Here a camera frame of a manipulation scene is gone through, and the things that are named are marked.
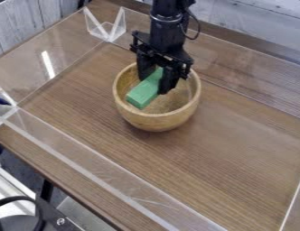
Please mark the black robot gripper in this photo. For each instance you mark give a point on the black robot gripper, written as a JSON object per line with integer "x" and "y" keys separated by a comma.
{"x": 160, "y": 49}

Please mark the green rectangular block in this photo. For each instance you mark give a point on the green rectangular block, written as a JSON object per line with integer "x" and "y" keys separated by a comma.
{"x": 145, "y": 92}

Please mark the brown wooden bowl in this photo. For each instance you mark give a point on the brown wooden bowl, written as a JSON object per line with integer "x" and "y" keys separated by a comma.
{"x": 169, "y": 111}

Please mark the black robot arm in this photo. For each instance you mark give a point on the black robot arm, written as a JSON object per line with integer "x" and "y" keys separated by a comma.
{"x": 172, "y": 7}

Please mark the blue object at edge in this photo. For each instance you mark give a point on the blue object at edge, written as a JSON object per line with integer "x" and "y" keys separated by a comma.
{"x": 3, "y": 102}

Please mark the black metal table leg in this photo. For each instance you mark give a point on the black metal table leg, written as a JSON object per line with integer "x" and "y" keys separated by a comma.
{"x": 47, "y": 190}

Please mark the clear acrylic corner bracket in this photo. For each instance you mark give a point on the clear acrylic corner bracket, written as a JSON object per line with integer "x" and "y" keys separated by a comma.
{"x": 105, "y": 31}

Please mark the clear acrylic tray wall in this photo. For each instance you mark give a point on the clear acrylic tray wall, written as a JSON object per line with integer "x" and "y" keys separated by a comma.
{"x": 220, "y": 174}

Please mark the grey metal bracket with screw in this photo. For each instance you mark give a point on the grey metal bracket with screw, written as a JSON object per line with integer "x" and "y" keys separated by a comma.
{"x": 55, "y": 220}

